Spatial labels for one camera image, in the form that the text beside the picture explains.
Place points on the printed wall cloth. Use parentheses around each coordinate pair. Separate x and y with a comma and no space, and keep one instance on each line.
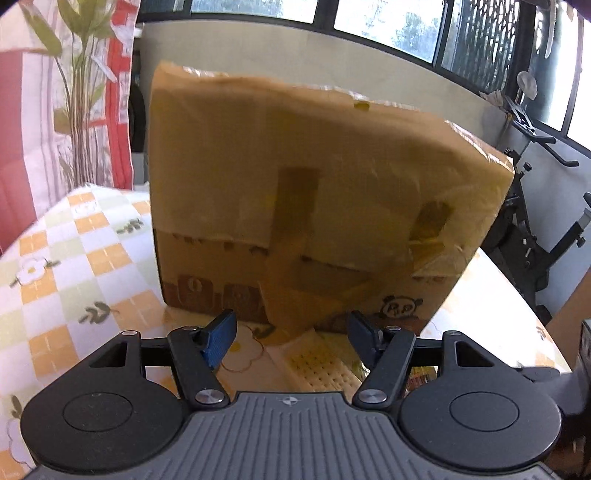
(41,115)

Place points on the white hanging object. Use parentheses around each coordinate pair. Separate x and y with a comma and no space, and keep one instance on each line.
(527,85)

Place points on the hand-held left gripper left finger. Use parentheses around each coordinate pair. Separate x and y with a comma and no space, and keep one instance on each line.
(219,341)

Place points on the black exercise bike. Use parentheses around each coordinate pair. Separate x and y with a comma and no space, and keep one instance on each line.
(531,230)

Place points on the yellow snack packet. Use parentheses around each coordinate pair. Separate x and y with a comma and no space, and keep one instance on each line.
(420,378)

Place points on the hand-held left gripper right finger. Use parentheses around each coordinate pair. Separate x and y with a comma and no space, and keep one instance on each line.
(362,339)

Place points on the checked floral tablecloth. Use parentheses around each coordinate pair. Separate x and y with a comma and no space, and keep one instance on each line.
(69,277)

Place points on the brown wooden board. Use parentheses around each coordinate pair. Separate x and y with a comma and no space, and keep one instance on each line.
(572,304)

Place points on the pale cracker packet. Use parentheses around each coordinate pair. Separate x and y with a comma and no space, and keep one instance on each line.
(318,367)

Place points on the plastic-lined cardboard box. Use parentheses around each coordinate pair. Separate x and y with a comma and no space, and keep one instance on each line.
(323,194)

